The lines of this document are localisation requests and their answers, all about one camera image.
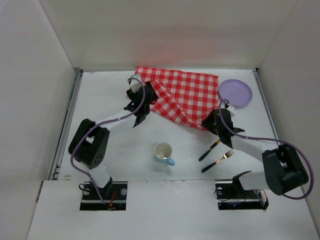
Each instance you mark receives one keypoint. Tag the red white checkered cloth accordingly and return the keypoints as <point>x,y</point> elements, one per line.
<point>185,98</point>

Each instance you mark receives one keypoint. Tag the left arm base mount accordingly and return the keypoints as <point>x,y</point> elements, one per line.
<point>114,200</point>

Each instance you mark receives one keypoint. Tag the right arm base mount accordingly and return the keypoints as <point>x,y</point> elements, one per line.
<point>232,197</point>

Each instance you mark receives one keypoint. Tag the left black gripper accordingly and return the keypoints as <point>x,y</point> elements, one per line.
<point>150,92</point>

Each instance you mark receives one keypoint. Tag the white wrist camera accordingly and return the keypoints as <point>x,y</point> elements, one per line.
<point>134,85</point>
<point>231,109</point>

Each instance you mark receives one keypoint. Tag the white mug blue outside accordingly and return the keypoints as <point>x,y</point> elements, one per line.
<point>163,152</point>

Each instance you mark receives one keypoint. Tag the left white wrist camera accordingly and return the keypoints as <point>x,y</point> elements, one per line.
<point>134,85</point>

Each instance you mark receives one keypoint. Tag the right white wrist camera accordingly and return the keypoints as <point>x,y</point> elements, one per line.
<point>231,109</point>

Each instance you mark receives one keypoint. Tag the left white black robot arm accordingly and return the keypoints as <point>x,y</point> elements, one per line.
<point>89,144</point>

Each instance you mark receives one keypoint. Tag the lilac round plate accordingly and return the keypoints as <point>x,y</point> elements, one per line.
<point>238,93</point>

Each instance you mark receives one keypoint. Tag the gold fork dark handle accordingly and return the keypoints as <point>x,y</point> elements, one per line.
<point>224,157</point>

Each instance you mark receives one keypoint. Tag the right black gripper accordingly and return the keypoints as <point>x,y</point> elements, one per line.
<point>210,121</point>

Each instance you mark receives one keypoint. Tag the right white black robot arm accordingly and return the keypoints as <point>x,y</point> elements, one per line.
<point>283,170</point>

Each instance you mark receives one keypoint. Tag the gold knife dark handle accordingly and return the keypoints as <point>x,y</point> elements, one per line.
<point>209,150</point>

